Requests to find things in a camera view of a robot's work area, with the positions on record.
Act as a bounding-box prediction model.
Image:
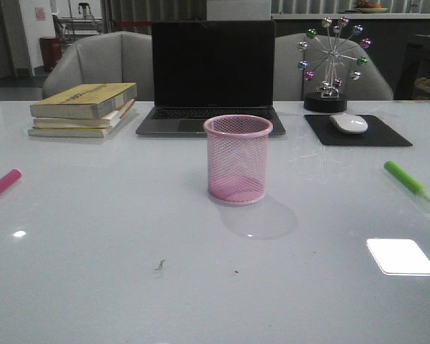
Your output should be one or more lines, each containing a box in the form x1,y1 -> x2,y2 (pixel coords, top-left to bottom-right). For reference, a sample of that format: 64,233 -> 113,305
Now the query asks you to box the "green marker pen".
383,161 -> 430,204

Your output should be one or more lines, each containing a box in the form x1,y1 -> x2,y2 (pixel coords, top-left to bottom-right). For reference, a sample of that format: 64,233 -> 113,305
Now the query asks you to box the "pink marker pen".
0,168 -> 22,194

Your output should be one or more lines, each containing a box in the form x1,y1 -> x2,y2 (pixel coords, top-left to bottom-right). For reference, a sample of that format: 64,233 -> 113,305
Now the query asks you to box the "pink mesh pen holder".
204,115 -> 273,205

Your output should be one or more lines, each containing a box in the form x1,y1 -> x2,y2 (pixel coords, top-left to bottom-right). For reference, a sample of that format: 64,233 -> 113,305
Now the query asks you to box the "grey laptop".
136,20 -> 285,137

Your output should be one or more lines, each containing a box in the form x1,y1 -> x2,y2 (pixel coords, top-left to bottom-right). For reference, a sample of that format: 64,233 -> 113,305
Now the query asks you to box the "right grey armchair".
273,33 -> 393,101

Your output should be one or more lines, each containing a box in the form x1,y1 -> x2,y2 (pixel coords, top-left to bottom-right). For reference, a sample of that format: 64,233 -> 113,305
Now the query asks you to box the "grey armchair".
42,32 -> 154,101
273,33 -> 393,101

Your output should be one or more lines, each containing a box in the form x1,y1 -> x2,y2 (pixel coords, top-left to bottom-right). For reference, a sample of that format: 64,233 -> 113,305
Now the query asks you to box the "white computer mouse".
330,113 -> 368,134

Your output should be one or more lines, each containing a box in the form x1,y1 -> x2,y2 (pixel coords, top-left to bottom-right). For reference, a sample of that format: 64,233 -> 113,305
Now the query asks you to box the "left grey armchair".
42,32 -> 154,101

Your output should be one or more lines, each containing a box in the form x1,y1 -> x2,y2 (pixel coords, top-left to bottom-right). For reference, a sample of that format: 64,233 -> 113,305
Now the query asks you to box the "ferris wheel desk toy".
296,16 -> 371,113

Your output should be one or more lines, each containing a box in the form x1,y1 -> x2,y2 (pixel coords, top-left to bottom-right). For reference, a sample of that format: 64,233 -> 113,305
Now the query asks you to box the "yellow top book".
30,82 -> 137,119

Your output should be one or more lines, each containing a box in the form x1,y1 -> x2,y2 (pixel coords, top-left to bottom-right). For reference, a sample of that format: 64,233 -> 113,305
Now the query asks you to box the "yellow book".
27,108 -> 136,138
30,82 -> 137,119

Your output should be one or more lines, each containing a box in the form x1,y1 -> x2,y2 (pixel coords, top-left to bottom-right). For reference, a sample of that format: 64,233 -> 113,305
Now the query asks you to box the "black mouse pad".
305,114 -> 413,147

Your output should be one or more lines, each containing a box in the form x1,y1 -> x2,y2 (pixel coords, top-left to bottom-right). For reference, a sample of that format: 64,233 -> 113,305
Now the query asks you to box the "bottom yellow book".
27,108 -> 136,138

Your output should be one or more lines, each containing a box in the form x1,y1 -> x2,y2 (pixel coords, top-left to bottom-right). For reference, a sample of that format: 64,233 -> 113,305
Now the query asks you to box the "red barrier belt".
115,21 -> 152,27

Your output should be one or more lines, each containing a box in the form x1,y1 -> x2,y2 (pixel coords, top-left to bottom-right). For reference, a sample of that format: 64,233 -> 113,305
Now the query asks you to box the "metal trolley table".
52,14 -> 103,42

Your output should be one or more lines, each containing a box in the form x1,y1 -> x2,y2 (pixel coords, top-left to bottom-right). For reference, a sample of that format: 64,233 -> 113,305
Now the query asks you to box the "red bin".
39,37 -> 62,72

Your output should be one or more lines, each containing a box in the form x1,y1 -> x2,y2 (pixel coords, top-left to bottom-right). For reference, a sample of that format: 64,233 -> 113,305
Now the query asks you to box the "fruit bowl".
355,1 -> 388,14

